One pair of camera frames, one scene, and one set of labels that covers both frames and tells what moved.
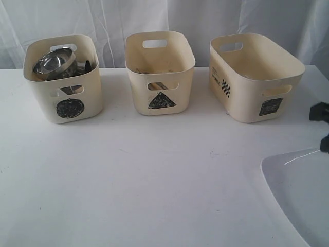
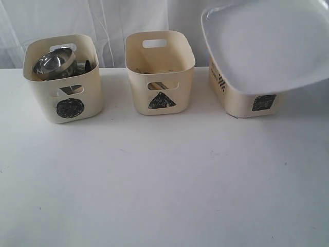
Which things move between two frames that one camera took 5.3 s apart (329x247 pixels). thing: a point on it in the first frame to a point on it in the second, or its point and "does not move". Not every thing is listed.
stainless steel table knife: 138,70 does not move
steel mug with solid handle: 83,67 does not move
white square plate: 299,181 to 271,47
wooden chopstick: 156,86 does not move
